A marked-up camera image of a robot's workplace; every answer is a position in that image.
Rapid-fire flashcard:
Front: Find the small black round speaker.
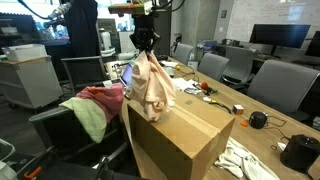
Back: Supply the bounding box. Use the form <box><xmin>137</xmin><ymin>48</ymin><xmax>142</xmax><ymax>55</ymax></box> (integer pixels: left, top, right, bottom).
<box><xmin>248</xmin><ymin>111</ymin><xmax>269</xmax><ymax>130</ymax></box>

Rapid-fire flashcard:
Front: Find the black mesh office chair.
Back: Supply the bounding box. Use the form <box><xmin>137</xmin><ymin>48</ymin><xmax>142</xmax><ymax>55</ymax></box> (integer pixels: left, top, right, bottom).
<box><xmin>60</xmin><ymin>55</ymin><xmax>110</xmax><ymax>91</ymax></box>

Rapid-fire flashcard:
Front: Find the peach shirt orange print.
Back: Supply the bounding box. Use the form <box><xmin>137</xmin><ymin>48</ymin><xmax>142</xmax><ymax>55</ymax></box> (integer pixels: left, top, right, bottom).
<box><xmin>130</xmin><ymin>50</ymin><xmax>177</xmax><ymax>123</ymax></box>

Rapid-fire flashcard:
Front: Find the small white adapter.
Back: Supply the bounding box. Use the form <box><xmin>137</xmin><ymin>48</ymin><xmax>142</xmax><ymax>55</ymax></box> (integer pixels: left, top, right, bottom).
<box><xmin>277</xmin><ymin>141</ymin><xmax>288</xmax><ymax>152</ymax></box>

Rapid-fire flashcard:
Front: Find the open silver laptop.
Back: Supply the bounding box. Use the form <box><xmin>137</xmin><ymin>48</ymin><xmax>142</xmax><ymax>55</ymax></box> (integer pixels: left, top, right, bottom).
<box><xmin>102</xmin><ymin>63</ymin><xmax>134</xmax><ymax>90</ymax></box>

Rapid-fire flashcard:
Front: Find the white cabinet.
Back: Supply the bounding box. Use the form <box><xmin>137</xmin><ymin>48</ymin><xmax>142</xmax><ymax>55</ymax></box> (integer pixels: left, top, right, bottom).
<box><xmin>118</xmin><ymin>30</ymin><xmax>138</xmax><ymax>54</ymax></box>

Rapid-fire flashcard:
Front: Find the large cardboard box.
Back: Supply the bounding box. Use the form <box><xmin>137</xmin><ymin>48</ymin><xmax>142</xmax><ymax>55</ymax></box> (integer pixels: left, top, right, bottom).
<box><xmin>127</xmin><ymin>89</ymin><xmax>236</xmax><ymax>180</ymax></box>

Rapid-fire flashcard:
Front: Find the black computer monitor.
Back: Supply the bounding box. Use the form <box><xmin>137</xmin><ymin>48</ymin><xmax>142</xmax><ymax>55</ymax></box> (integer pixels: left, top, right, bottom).
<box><xmin>304</xmin><ymin>30</ymin><xmax>320</xmax><ymax>58</ymax></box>
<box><xmin>249</xmin><ymin>23</ymin><xmax>312</xmax><ymax>56</ymax></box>

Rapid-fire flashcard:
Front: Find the white storage bin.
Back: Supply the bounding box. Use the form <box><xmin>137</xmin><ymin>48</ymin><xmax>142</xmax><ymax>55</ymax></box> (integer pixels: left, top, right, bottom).
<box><xmin>1</xmin><ymin>43</ymin><xmax>48</xmax><ymax>63</ymax></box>

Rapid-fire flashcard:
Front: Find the Rubik's cube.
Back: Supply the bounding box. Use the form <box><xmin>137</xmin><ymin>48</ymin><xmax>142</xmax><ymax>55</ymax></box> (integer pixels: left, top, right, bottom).
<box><xmin>232</xmin><ymin>104</ymin><xmax>245</xmax><ymax>116</ymax></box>

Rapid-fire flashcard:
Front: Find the grey utility cart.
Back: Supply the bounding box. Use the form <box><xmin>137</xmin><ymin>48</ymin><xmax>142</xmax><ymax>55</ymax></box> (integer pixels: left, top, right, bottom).
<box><xmin>0</xmin><ymin>56</ymin><xmax>64</xmax><ymax>111</ymax></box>

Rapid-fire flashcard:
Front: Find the orange-handled black clamp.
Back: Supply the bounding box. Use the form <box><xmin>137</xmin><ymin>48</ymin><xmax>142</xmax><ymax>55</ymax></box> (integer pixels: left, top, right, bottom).
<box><xmin>23</xmin><ymin>165</ymin><xmax>44</xmax><ymax>180</ymax></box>

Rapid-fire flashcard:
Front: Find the grey conference chair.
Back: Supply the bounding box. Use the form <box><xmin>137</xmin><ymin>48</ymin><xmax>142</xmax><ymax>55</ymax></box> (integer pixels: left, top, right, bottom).
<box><xmin>172</xmin><ymin>43</ymin><xmax>195</xmax><ymax>66</ymax></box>
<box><xmin>221</xmin><ymin>45</ymin><xmax>256</xmax><ymax>91</ymax></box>
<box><xmin>197</xmin><ymin>52</ymin><xmax>230</xmax><ymax>83</ymax></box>
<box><xmin>246</xmin><ymin>59</ymin><xmax>320</xmax><ymax>123</ymax></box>

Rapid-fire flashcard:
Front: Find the black curtain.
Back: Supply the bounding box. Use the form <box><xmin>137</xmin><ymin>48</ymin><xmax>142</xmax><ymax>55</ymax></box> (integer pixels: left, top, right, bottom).
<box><xmin>63</xmin><ymin>0</ymin><xmax>101</xmax><ymax>58</ymax></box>

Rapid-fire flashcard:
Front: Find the thin black speaker cable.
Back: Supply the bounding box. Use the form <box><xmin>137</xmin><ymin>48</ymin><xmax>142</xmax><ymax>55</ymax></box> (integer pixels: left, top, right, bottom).
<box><xmin>265</xmin><ymin>114</ymin><xmax>291</xmax><ymax>141</ymax></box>

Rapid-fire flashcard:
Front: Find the large black cylinder speaker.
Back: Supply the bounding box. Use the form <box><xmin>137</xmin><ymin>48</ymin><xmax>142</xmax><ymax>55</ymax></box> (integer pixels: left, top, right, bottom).
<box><xmin>279</xmin><ymin>134</ymin><xmax>320</xmax><ymax>174</ymax></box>

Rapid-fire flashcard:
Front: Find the pink shirt orange print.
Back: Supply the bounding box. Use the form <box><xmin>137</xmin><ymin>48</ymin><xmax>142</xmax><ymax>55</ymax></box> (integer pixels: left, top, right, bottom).
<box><xmin>75</xmin><ymin>83</ymin><xmax>125</xmax><ymax>124</ymax></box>

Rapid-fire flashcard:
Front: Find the light green towel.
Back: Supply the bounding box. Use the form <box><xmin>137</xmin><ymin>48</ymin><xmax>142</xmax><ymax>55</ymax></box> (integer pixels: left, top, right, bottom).
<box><xmin>59</xmin><ymin>97</ymin><xmax>108</xmax><ymax>144</ymax></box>

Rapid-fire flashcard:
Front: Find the wall whiteboard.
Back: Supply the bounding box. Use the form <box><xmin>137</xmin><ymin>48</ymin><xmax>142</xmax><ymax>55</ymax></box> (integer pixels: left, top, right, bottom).
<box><xmin>226</xmin><ymin>0</ymin><xmax>320</xmax><ymax>44</ymax></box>

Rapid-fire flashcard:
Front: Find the crumpled white cloth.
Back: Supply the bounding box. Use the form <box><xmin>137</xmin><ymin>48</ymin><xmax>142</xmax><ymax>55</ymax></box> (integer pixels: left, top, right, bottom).
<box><xmin>214</xmin><ymin>136</ymin><xmax>281</xmax><ymax>180</ymax></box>

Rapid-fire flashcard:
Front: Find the white paper sheets pile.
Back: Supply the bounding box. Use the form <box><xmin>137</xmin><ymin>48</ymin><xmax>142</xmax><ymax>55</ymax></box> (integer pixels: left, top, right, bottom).
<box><xmin>171</xmin><ymin>77</ymin><xmax>201</xmax><ymax>95</ymax></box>

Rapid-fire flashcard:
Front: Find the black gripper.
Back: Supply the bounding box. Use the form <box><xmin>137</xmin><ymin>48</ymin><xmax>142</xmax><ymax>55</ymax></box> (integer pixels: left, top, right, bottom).
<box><xmin>129</xmin><ymin>14</ymin><xmax>161</xmax><ymax>54</ymax></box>

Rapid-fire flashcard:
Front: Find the grey mesh-back office chair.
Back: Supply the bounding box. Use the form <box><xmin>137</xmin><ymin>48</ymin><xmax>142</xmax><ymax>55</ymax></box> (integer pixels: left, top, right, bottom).
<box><xmin>29</xmin><ymin>87</ymin><xmax>132</xmax><ymax>169</ymax></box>

